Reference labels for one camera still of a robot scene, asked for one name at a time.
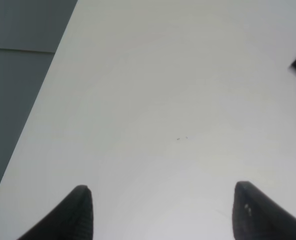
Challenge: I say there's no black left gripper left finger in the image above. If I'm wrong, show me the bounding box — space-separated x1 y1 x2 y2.
20 185 94 240

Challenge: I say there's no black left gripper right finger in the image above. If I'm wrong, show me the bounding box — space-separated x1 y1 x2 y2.
232 181 296 240

